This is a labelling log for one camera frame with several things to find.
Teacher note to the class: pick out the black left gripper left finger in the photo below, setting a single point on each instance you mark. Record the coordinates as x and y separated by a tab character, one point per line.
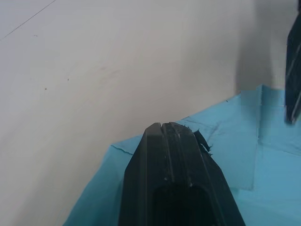
138	179

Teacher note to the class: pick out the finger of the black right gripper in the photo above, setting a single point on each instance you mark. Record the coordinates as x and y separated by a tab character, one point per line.
294	70

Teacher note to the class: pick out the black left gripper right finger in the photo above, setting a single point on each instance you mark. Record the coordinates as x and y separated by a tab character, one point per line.
207	188

